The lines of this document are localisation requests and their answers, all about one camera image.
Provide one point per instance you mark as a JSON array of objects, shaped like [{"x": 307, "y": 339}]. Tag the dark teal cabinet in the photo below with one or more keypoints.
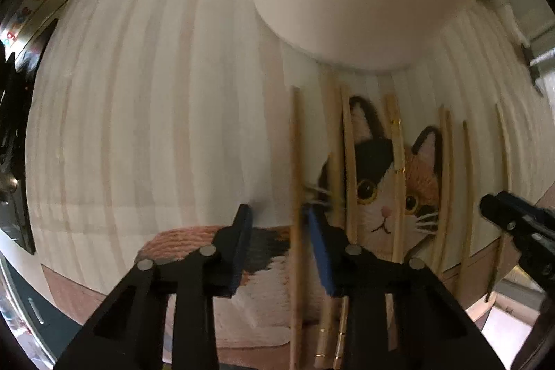
[{"x": 47, "y": 322}]

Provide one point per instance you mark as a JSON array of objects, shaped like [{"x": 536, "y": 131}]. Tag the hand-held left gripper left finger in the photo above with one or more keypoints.
[{"x": 243, "y": 231}]

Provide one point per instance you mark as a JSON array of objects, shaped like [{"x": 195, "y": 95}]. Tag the group of wooden chopsticks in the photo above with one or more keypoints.
[{"x": 396, "y": 144}]

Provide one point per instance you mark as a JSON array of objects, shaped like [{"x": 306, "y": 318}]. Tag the grey metal bracket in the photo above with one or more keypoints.
[{"x": 540, "y": 62}]

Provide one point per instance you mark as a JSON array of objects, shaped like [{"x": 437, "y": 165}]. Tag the pale wooden chopstick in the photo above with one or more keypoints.
[{"x": 296, "y": 157}]

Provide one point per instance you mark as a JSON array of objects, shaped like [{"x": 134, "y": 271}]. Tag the striped cat print placemat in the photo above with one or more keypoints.
[{"x": 151, "y": 114}]

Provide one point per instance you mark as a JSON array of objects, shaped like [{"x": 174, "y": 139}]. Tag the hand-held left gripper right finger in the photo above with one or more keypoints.
[{"x": 318, "y": 242}]

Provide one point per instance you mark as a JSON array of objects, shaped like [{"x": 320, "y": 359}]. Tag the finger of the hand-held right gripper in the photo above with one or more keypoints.
[{"x": 529, "y": 231}]

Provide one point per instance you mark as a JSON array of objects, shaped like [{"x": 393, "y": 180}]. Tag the dark blurry object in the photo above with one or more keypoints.
[{"x": 15, "y": 136}]

